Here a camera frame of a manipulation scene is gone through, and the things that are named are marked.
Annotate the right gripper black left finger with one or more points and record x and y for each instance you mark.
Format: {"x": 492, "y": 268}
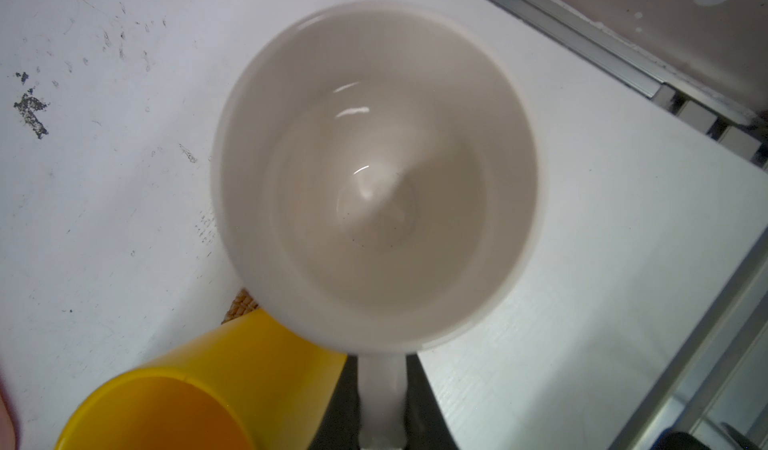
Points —
{"x": 340, "y": 426}

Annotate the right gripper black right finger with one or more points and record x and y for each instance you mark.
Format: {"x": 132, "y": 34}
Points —
{"x": 425, "y": 425}

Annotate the yellow mug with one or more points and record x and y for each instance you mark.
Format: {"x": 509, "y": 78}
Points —
{"x": 248, "y": 384}

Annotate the rattan round woven coaster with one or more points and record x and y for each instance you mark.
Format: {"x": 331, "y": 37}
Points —
{"x": 242, "y": 304}

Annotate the cream mug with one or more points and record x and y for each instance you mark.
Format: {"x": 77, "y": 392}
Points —
{"x": 378, "y": 184}

